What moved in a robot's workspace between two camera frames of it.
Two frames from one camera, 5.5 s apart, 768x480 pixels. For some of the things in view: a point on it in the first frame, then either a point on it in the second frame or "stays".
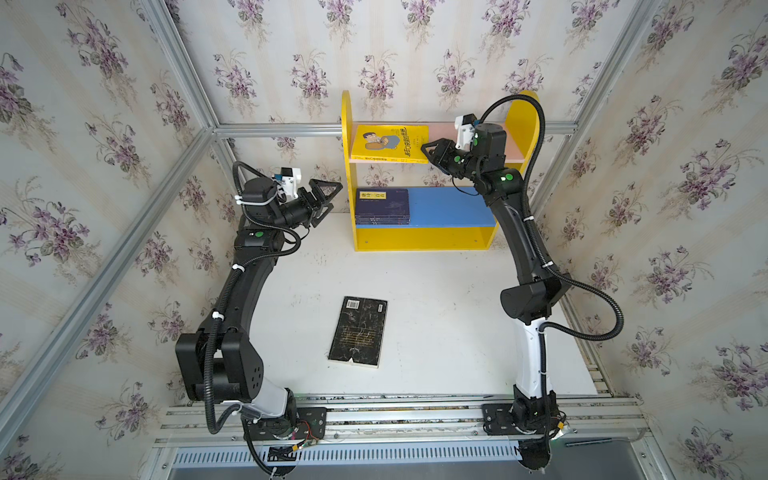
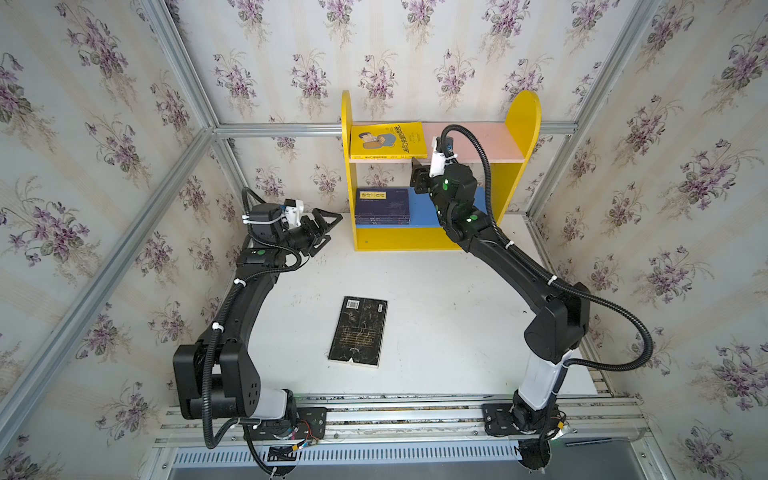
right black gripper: [448, 156] -> [421, 177]
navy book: [381, 223] stays
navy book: [382, 220] stays
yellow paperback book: [390, 144] stays
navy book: [382, 216] stays
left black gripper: [308, 201] -> [312, 231]
